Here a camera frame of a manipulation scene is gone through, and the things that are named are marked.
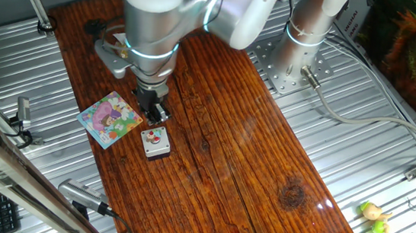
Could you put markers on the toy doll with green hat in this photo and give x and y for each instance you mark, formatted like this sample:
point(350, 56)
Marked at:
point(374, 218)

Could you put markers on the small silver camera on clamp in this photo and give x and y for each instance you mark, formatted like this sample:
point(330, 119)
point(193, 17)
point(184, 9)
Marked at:
point(24, 112)

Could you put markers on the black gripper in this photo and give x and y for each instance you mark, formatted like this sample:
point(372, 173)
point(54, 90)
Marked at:
point(150, 97)

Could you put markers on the colourful butterfly puzzle board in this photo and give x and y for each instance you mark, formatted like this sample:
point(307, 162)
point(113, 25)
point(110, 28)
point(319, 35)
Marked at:
point(110, 120)

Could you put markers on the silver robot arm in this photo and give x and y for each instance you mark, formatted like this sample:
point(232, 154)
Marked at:
point(152, 23)

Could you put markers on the aluminium frame beam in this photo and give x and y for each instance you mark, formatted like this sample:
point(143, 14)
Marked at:
point(14, 186)

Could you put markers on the gold foil snack packet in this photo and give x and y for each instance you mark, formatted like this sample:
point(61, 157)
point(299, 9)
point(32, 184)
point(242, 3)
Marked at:
point(121, 45)

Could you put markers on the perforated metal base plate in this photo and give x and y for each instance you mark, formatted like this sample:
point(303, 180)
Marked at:
point(291, 84)

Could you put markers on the printed sign board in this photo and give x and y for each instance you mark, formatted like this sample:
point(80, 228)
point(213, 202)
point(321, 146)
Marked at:
point(351, 17)

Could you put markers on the white box with red button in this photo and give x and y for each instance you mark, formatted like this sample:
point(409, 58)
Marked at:
point(161, 146)

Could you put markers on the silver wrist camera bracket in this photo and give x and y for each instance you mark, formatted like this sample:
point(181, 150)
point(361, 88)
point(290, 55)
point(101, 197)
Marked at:
point(110, 63)

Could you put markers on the silver ridged camera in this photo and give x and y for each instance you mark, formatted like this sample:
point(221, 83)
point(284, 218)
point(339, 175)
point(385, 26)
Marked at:
point(82, 194)

